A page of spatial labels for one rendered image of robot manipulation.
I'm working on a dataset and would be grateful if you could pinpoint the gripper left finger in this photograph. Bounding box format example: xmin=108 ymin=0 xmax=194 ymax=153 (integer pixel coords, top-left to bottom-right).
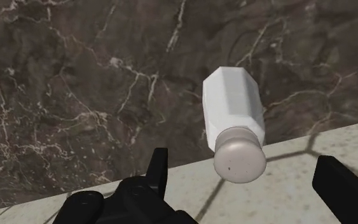
xmin=52 ymin=147 xmax=198 ymax=224

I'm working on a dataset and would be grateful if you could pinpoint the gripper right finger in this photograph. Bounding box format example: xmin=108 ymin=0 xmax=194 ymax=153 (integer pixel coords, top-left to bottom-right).
xmin=312 ymin=155 xmax=358 ymax=224

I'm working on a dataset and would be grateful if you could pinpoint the white salt shaker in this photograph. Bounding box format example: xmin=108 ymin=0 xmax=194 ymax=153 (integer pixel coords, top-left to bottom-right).
xmin=202 ymin=66 xmax=267 ymax=184

